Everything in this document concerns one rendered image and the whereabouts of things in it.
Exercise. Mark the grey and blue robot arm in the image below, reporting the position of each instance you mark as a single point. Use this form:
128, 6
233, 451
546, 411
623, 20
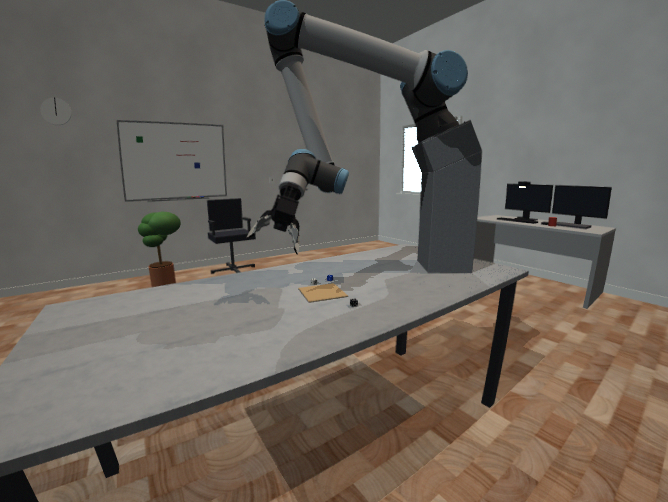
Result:
437, 78

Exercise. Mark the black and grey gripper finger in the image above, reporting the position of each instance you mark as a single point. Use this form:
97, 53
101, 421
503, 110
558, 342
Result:
261, 223
294, 231

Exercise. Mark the orange flat mat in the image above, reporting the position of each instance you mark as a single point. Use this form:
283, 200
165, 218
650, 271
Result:
322, 292

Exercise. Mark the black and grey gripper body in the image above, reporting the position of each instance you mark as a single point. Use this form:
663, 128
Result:
284, 208

